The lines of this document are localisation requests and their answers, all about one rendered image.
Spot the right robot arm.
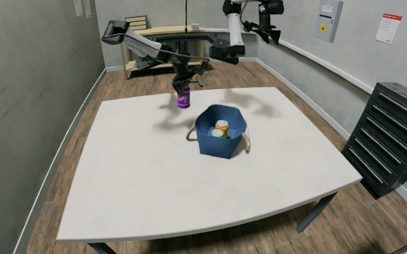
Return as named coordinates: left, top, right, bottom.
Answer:
left=101, top=20, right=207, bottom=76

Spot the purple drink can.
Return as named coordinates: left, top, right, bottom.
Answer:
left=177, top=84, right=191, bottom=110

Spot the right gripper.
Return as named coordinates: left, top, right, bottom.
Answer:
left=172, top=63, right=196, bottom=97

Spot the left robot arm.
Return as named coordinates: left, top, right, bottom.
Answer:
left=211, top=0, right=284, bottom=63

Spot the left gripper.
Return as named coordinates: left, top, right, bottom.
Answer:
left=251, top=14, right=281, bottom=45

